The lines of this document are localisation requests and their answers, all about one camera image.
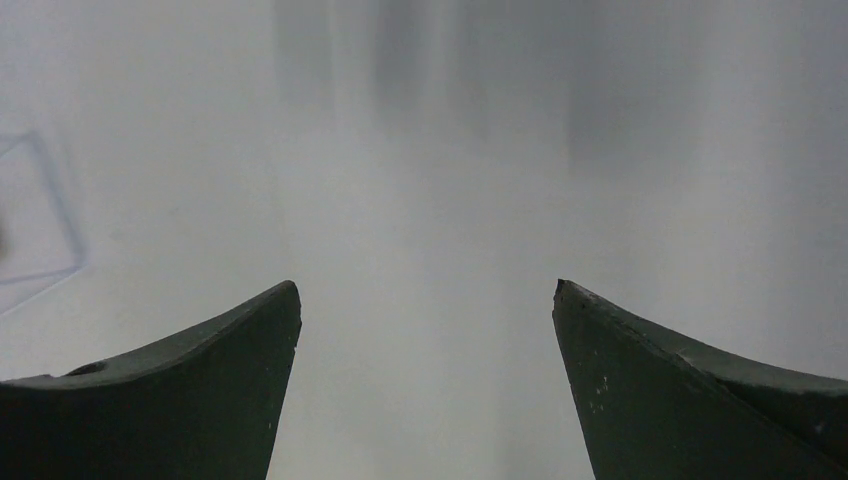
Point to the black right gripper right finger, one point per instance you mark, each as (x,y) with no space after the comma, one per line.
(656,404)

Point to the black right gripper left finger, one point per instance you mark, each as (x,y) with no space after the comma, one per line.
(203,403)

